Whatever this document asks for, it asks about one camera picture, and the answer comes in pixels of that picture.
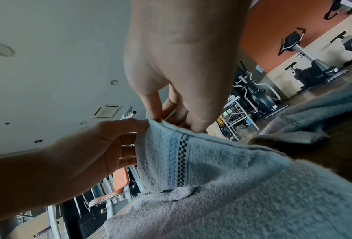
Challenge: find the heap of grey towels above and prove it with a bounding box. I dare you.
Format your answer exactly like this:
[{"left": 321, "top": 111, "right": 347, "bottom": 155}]
[{"left": 249, "top": 85, "right": 352, "bottom": 145}]

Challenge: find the person's right hand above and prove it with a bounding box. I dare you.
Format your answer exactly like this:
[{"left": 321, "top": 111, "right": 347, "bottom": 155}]
[{"left": 124, "top": 0, "right": 253, "bottom": 133}]

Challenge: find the black elliptical trainer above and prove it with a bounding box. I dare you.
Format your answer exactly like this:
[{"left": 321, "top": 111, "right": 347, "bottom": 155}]
[{"left": 232, "top": 60, "right": 289, "bottom": 120}]

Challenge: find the person's left hand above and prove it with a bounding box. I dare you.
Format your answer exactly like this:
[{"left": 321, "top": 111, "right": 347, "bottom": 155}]
[{"left": 0, "top": 118, "right": 150, "bottom": 225}]

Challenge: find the white folding table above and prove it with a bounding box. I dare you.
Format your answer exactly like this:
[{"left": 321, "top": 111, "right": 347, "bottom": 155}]
[{"left": 223, "top": 96, "right": 260, "bottom": 142}]

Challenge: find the beige reception counter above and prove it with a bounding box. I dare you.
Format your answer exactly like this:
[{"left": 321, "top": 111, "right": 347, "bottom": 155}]
[{"left": 10, "top": 209, "right": 67, "bottom": 239}]

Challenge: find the black gym equipment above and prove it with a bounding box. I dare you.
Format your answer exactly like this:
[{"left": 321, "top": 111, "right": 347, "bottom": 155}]
[{"left": 278, "top": 26, "right": 349, "bottom": 94}]

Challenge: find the grey towel striped border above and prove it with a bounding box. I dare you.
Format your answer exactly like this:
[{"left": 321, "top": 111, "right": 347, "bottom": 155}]
[{"left": 103, "top": 120, "right": 352, "bottom": 239}]

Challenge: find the orange padded gym machine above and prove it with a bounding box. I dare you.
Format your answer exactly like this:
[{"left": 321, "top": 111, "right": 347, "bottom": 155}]
[{"left": 46, "top": 167, "right": 138, "bottom": 239}]

